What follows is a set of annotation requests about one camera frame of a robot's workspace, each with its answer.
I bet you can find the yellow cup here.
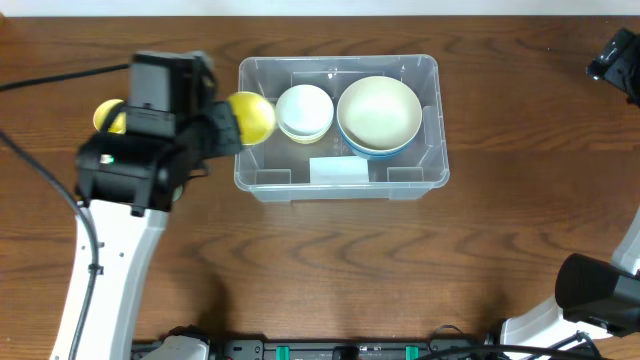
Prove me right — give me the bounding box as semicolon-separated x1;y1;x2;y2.
227;91;276;146
93;99;126;134

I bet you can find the small white bowl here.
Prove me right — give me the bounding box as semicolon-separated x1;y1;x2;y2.
275;84;334;137

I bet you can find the small yellow bowl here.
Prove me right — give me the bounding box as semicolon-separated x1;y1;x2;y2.
278;124;331;145

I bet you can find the large beige bowl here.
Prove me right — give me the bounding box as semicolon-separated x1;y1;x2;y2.
336;76;422;155

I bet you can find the large dark blue bowl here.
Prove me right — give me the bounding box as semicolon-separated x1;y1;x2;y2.
337;123;418;160

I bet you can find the green cup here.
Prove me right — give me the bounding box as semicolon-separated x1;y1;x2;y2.
172;186;184;202

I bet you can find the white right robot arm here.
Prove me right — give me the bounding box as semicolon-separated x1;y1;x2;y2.
492;216;639;359

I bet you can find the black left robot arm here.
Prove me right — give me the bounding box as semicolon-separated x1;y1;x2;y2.
51;51;243;359

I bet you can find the clear plastic storage box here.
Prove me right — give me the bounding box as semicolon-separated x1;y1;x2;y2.
234;54;450;202

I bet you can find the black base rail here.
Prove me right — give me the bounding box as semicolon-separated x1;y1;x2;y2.
130;335;597;360

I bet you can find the black left camera cable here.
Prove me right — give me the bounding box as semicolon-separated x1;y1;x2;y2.
0;62;131;360

